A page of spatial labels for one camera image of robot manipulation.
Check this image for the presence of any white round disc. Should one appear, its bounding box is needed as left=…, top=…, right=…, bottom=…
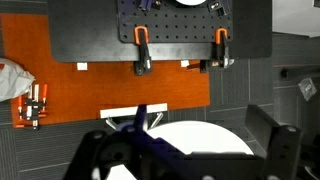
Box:
left=174, top=0, right=208, bottom=6

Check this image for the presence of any grey paper label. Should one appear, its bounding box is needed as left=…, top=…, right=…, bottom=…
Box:
left=297, top=77, right=318, bottom=102

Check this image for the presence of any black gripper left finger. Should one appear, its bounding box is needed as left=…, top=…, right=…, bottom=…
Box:
left=63, top=104, right=188, bottom=180

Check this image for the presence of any black clamp orange handle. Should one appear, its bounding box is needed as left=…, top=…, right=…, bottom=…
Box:
left=199, top=27, right=235, bottom=74
left=133, top=25, right=153, bottom=77

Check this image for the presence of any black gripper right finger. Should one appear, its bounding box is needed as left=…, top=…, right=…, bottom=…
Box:
left=245, top=104, right=303, bottom=180

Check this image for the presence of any orange white clamps bundle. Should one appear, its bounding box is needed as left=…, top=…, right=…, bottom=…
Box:
left=15, top=82, right=50, bottom=131

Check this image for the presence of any black perforated pegboard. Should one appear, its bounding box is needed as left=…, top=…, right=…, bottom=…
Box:
left=116, top=0, right=234, bottom=44

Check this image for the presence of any white long desk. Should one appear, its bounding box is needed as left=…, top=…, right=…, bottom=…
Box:
left=272, top=0, right=320, bottom=38

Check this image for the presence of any white round table base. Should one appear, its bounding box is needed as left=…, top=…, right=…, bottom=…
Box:
left=99, top=102, right=169, bottom=131

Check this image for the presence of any white crumpled cloth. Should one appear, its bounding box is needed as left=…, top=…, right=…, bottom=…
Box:
left=0, top=57, right=36, bottom=103

